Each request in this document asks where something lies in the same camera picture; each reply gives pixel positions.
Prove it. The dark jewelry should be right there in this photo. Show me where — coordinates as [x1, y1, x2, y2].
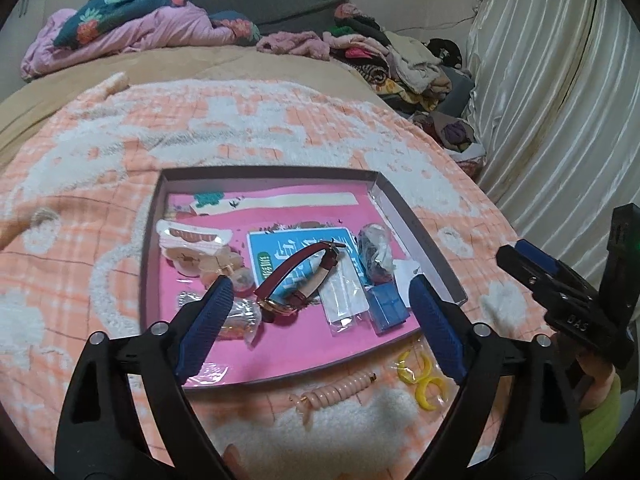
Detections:
[357, 224, 397, 283]

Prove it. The pearl hair clip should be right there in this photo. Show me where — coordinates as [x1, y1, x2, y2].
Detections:
[220, 297, 263, 351]

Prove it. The person's right forearm green sleeve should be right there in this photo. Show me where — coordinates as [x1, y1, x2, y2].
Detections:
[580, 375, 623, 461]

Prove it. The cream satin curtain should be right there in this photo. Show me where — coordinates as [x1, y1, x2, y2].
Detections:
[465, 0, 640, 271]

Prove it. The small blue plastic box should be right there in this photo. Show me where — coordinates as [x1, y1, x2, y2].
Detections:
[367, 282, 412, 336]

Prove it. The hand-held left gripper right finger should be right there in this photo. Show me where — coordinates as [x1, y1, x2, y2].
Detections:
[400, 274, 586, 480]

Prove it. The pink fuzzy garment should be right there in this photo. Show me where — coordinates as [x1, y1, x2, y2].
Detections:
[256, 31, 333, 61]

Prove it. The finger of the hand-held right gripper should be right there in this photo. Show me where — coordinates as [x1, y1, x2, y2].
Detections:
[515, 239, 601, 301]
[496, 245, 566, 313]

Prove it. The pink shallow cardboard box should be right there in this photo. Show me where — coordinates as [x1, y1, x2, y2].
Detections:
[137, 165, 468, 388]

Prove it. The pink coil hair tie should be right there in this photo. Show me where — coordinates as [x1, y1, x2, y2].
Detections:
[289, 370, 377, 426]

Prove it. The cream claw hair clip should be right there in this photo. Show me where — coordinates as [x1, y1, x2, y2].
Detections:
[156, 217, 241, 278]

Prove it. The thin wall cable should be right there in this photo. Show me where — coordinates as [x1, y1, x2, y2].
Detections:
[395, 7, 481, 33]

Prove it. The clear plastic bag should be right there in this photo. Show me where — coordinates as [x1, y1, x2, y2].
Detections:
[320, 270, 369, 337]

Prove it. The purple floral quilt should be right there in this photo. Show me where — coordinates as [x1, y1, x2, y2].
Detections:
[21, 0, 262, 81]

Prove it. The white wardrobe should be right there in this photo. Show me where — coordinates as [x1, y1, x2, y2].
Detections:
[0, 0, 53, 86]

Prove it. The dark red strap wristwatch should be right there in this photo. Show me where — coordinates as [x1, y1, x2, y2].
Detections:
[254, 241, 346, 323]

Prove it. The white earring card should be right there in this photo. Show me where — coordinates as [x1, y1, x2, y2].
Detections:
[392, 259, 422, 293]

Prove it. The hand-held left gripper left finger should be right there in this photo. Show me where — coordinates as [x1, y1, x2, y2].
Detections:
[54, 275, 236, 480]

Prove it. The person's right hand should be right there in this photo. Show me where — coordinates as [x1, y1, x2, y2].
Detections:
[582, 360, 615, 408]

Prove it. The pile of clothes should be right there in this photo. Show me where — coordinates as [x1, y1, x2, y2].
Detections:
[332, 2, 488, 161]

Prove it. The beige bed sheet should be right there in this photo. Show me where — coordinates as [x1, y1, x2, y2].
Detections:
[0, 45, 396, 161]

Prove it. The orange plaid fleece blanket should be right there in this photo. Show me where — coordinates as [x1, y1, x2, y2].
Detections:
[0, 77, 551, 480]

